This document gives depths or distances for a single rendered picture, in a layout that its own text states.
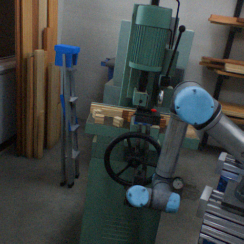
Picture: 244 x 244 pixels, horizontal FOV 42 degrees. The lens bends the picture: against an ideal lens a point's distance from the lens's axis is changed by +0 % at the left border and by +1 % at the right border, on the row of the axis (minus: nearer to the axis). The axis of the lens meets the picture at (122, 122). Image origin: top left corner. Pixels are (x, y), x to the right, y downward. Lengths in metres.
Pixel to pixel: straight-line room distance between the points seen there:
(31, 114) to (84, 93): 1.41
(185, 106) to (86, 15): 3.30
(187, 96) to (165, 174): 0.39
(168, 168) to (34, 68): 2.00
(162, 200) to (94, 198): 0.70
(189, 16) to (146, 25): 2.44
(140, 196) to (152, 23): 0.86
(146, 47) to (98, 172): 0.71
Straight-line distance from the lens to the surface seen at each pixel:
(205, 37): 4.06
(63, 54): 2.47
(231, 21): 3.60
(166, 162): 1.25
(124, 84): 1.92
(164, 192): 1.21
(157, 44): 1.64
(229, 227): 1.44
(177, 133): 1.21
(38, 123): 3.14
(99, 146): 1.68
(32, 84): 3.01
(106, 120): 1.71
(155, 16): 1.62
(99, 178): 1.76
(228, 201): 1.36
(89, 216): 1.90
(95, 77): 4.24
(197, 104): 1.02
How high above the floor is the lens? 1.45
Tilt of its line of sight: 19 degrees down
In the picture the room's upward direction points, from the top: 9 degrees clockwise
